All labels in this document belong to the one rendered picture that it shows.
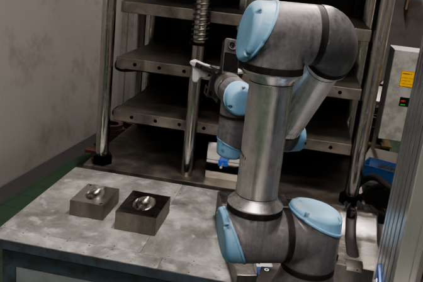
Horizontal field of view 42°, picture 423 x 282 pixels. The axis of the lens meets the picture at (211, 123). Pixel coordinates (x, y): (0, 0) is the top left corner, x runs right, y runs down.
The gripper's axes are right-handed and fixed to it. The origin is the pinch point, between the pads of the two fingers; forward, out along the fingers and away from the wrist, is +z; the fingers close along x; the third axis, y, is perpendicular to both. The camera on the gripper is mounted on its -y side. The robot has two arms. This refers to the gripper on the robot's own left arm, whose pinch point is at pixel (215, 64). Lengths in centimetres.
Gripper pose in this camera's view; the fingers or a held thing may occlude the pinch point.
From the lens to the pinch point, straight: 163.1
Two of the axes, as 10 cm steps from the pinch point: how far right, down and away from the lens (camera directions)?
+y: -2.3, 9.4, 2.4
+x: 9.5, 1.7, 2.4
